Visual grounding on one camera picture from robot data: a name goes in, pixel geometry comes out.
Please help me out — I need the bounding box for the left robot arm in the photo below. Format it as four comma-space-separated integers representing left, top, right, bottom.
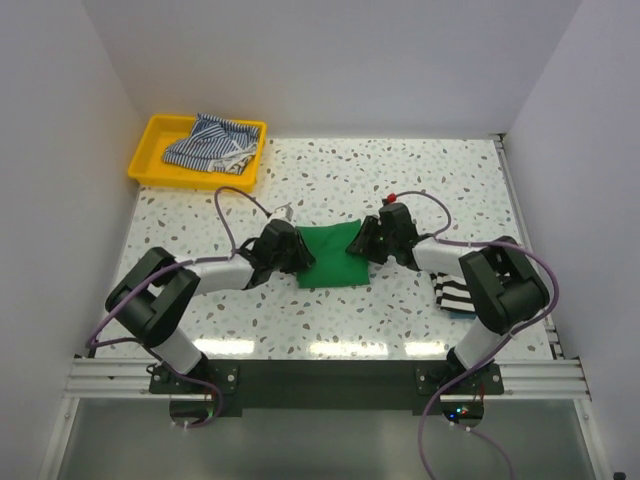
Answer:
105, 219, 315, 392

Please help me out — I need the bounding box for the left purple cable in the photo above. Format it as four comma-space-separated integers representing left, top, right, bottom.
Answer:
84, 186, 276, 431

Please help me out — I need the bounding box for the green tank top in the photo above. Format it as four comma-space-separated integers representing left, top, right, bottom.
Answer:
296, 220, 370, 289

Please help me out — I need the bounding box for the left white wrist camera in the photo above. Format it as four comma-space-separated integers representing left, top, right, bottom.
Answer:
269, 202, 294, 223

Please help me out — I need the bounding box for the black white striped tank top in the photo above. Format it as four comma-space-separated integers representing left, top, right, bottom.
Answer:
429, 272, 476, 315

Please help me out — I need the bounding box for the blue folded tank top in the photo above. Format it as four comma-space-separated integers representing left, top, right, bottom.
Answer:
449, 312, 476, 320

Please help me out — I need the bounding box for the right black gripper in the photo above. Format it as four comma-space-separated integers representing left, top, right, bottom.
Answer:
345, 217, 396, 266

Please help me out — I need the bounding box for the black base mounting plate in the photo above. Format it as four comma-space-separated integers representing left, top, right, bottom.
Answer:
149, 357, 504, 419

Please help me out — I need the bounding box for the aluminium frame rail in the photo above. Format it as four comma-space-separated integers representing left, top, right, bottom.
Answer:
63, 358, 591, 400

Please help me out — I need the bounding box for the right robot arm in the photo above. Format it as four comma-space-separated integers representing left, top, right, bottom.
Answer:
346, 202, 550, 393

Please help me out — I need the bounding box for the blue striped tank top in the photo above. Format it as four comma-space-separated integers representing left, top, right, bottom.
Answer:
162, 113, 260, 175

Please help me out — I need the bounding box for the yellow plastic tray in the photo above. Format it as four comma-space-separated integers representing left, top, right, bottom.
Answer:
128, 113, 267, 192

